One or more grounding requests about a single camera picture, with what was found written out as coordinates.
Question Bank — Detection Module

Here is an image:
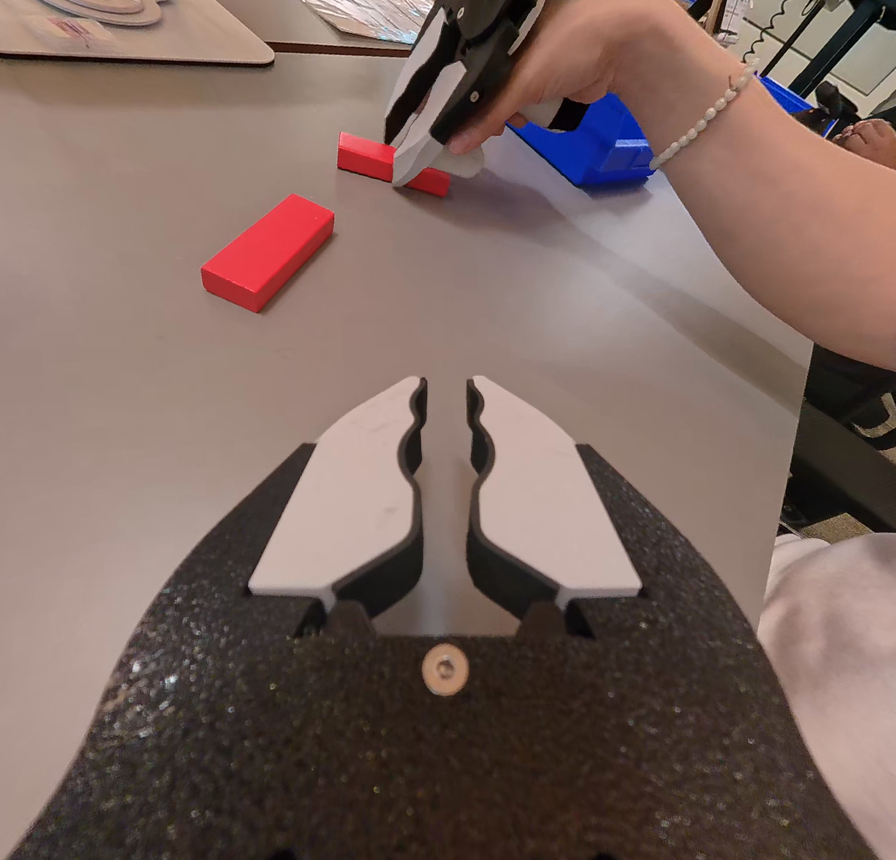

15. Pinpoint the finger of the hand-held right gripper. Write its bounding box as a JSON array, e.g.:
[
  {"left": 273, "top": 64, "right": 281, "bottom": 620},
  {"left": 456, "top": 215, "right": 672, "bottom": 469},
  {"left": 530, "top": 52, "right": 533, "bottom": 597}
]
[
  {"left": 384, "top": 9, "right": 455, "bottom": 146},
  {"left": 391, "top": 61, "right": 469, "bottom": 189}
]

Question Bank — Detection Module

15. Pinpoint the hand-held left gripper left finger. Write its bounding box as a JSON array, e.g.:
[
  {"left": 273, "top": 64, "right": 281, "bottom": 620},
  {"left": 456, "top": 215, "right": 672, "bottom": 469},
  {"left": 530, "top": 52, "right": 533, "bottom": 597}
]
[{"left": 248, "top": 375, "right": 430, "bottom": 617}]

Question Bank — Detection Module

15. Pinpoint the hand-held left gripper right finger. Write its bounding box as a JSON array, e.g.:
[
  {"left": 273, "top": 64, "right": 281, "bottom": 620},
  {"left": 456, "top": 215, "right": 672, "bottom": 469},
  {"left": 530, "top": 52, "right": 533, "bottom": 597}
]
[{"left": 465, "top": 375, "right": 644, "bottom": 621}]

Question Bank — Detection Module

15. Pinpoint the red wooden block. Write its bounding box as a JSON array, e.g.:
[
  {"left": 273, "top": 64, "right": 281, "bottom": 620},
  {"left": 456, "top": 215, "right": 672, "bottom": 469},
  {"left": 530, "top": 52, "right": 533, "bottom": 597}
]
[
  {"left": 200, "top": 193, "right": 336, "bottom": 314},
  {"left": 336, "top": 131, "right": 451, "bottom": 198}
]

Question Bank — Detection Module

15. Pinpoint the person's right forearm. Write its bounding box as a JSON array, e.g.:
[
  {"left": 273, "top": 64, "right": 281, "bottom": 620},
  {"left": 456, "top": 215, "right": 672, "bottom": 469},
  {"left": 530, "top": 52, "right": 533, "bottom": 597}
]
[{"left": 654, "top": 69, "right": 896, "bottom": 371}]

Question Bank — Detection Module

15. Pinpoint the person's right hand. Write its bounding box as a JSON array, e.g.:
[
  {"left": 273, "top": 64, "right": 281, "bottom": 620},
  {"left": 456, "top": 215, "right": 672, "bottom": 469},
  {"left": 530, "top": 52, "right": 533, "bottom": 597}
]
[{"left": 448, "top": 0, "right": 751, "bottom": 166}]

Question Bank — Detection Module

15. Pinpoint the pearl bracelet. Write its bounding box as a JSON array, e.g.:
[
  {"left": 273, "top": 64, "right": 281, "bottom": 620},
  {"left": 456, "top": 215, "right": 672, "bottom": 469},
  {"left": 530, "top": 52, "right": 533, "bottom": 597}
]
[{"left": 649, "top": 61, "right": 762, "bottom": 172}]

